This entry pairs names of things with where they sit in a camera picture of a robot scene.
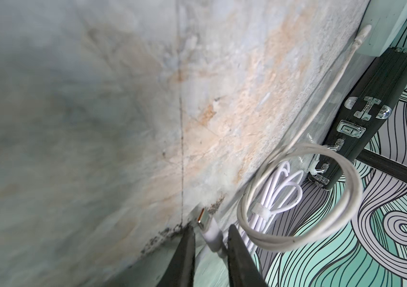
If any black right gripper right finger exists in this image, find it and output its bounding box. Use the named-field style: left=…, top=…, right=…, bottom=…
left=227, top=224, right=268, bottom=287

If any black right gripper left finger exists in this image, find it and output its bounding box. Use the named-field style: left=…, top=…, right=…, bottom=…
left=157, top=226, right=196, bottom=287

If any cream white charger cable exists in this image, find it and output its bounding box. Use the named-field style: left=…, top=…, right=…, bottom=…
left=197, top=24, right=373, bottom=256

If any blue USB wall charger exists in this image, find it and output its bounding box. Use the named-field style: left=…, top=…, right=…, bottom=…
left=356, top=0, right=407, bottom=57

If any black carbon-pattern briefcase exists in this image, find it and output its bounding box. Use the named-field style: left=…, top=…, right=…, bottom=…
left=307, top=46, right=407, bottom=191

